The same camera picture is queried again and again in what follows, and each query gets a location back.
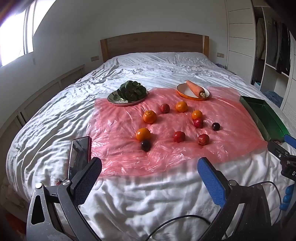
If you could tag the white bed with wooden headboard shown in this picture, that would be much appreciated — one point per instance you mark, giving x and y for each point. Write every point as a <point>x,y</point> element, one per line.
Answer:
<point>138,197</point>

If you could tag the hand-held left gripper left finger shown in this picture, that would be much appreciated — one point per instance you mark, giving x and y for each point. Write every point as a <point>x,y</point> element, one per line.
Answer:
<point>89,178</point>

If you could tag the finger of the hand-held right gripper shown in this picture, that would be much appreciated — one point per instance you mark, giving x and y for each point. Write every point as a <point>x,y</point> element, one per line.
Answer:
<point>290,139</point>
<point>276,148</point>

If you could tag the orange rimmed white plate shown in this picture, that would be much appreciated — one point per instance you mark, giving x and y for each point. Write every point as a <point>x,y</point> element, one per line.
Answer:
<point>183,90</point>

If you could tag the wooden headboard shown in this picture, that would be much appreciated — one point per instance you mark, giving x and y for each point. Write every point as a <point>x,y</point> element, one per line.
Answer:
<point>150,42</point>

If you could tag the small blue pouch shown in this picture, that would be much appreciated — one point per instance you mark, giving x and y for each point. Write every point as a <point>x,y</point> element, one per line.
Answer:
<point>219,66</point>

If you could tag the beige hanging jacket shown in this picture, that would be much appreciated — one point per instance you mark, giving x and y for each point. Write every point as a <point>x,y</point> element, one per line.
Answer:
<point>260,39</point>

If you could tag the carrot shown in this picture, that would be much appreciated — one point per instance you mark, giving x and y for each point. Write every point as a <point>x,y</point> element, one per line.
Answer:
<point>195,89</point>

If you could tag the blue towel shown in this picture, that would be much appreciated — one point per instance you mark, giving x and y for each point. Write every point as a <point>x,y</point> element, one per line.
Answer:
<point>274,96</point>

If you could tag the orange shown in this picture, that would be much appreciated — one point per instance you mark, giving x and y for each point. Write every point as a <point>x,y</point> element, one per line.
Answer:
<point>197,114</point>
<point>181,106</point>
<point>149,116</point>
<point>143,134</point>

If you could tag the white wardrobe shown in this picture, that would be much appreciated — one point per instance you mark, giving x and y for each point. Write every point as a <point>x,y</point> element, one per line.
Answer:
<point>240,27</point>

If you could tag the dark purple plum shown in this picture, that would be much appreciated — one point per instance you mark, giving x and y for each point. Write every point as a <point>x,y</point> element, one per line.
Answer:
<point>146,145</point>
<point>215,126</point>

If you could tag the dark hanging clothes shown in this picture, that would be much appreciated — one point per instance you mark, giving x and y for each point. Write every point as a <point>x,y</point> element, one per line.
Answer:
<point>281,46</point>

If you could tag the pink plastic sheet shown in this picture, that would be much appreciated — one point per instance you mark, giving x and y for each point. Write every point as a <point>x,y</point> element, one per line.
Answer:
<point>173,157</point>

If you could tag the dark leafy greens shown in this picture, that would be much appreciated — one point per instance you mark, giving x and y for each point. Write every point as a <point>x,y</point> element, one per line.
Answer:
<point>131,90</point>

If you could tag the white paper bag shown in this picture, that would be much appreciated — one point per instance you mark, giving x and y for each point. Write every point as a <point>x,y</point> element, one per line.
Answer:
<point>257,83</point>

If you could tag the silver plate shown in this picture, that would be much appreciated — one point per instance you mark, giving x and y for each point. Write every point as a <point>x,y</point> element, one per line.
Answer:
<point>113,97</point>

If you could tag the red apple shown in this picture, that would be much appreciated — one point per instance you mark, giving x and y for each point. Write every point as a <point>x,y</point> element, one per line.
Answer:
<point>203,139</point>
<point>198,122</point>
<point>164,108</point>
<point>179,136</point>

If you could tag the green tray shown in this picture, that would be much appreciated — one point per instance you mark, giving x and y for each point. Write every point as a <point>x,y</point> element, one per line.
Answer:
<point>263,111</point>

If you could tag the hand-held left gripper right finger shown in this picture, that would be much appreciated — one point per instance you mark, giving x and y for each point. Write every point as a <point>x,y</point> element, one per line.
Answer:
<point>211,180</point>

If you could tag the person's right hand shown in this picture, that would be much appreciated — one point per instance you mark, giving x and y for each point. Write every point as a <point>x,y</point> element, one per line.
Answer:
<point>286,197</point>

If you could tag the window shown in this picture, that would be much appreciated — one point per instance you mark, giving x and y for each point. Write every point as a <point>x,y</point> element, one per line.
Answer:
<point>13,39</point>

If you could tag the smartphone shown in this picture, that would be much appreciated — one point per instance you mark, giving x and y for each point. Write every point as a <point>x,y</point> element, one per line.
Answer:
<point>79,150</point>

